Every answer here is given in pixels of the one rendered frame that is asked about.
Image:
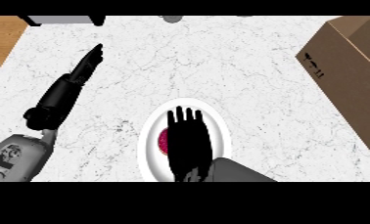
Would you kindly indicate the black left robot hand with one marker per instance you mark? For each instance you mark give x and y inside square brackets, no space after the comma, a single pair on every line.
[59,96]

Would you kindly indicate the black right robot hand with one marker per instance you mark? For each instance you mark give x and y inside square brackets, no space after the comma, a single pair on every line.
[188,146]

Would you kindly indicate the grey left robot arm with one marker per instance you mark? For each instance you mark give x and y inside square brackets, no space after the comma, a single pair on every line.
[20,157]

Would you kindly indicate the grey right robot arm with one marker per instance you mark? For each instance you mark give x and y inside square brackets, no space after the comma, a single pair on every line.
[235,170]

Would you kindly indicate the purple sweet potato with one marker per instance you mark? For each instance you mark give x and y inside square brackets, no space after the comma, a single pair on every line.
[163,141]

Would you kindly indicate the white plate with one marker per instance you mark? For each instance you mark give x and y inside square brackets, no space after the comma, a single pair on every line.
[216,133]

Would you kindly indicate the brown cardboard box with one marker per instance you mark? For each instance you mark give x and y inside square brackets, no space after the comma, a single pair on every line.
[339,74]

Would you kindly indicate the grey appliance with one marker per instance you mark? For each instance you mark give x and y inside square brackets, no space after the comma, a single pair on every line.
[65,20]

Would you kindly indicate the grey round object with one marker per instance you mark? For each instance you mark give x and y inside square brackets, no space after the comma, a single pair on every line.
[170,18]

